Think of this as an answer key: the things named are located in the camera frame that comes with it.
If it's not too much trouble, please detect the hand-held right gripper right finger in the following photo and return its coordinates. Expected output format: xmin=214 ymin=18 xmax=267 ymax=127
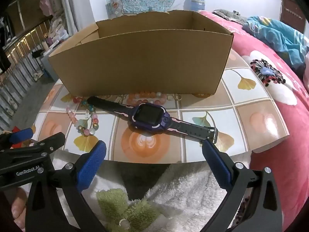
xmin=202 ymin=139 xmax=283 ymax=232

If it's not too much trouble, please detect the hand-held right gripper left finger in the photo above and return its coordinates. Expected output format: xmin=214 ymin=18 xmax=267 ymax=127
xmin=25 ymin=140 xmax=108 ymax=232

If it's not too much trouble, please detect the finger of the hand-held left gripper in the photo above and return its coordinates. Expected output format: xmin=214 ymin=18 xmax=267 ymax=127
xmin=0 ymin=128 xmax=34 ymax=150
xmin=14 ymin=132 xmax=66 ymax=161

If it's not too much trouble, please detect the multicolour bead bracelet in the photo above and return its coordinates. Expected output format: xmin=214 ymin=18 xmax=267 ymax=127
xmin=66 ymin=97 xmax=99 ymax=136

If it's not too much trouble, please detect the purple smartwatch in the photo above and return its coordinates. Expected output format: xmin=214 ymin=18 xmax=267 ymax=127
xmin=87 ymin=96 xmax=218 ymax=143

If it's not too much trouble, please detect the orange pink bead bracelet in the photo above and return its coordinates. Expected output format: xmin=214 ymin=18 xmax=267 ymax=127
xmin=127 ymin=90 xmax=167 ymax=105

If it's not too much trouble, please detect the brown cardboard box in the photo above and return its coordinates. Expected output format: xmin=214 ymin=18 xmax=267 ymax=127
xmin=48 ymin=10 xmax=234 ymax=96

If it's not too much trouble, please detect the person's left hand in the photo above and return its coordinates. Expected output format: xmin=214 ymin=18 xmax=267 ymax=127
xmin=11 ymin=187 xmax=27 ymax=231

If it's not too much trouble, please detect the white fluffy robe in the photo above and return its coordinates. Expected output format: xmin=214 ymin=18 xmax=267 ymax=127
xmin=52 ymin=150 xmax=251 ymax=232

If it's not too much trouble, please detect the metal stair railing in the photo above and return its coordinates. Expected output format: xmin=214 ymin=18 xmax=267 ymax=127
xmin=0 ymin=17 xmax=52 ymax=128

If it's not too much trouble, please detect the grey storage box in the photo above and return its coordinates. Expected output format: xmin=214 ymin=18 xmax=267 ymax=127
xmin=41 ymin=48 xmax=61 ymax=83

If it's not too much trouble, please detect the pile of white bags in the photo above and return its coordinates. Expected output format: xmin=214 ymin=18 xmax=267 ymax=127
xmin=49 ymin=22 xmax=69 ymax=46

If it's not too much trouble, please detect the pink floral blanket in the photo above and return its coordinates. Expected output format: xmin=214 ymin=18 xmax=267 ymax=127
xmin=198 ymin=10 xmax=309 ymax=232

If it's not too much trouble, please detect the hanging pink garment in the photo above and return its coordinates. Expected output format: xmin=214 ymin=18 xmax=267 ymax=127
xmin=40 ymin=0 xmax=56 ymax=15

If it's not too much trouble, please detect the white curtain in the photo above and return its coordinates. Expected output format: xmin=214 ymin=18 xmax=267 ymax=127
xmin=60 ymin=0 xmax=96 ymax=33

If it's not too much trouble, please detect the blue crumpled cloth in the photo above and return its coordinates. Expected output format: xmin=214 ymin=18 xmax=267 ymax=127
xmin=243 ymin=16 xmax=309 ymax=72

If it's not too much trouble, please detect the grey patterned cloth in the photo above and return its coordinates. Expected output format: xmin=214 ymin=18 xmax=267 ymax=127
xmin=212 ymin=9 xmax=245 ymax=23

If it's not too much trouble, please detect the blue water dispenser bottle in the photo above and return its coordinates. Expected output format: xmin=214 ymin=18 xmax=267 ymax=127
xmin=184 ymin=0 xmax=206 ymax=12

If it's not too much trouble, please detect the brown wooden door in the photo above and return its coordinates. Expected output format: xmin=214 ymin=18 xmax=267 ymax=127
xmin=281 ymin=0 xmax=308 ymax=32

